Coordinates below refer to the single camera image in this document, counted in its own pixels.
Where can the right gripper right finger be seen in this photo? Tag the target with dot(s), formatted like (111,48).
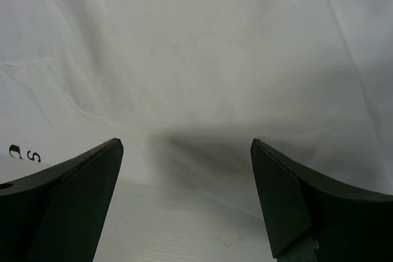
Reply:
(312,217)

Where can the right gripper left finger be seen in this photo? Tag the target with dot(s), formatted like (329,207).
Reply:
(58,214)

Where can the white printed t-shirt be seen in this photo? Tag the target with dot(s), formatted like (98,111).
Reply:
(188,84)

